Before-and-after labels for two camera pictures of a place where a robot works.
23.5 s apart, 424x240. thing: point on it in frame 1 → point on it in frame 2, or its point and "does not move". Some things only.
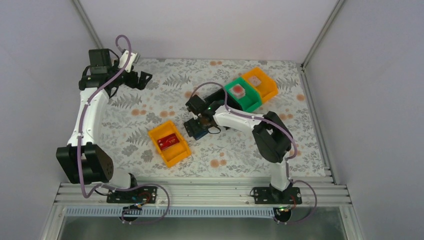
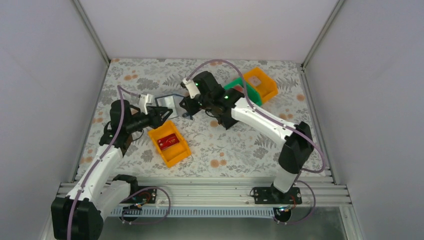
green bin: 248,98 does not move
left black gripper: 133,78 → 151,115
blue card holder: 200,133 → 172,101
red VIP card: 167,141 does not move
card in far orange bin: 255,80 does not move
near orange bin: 173,147 does not move
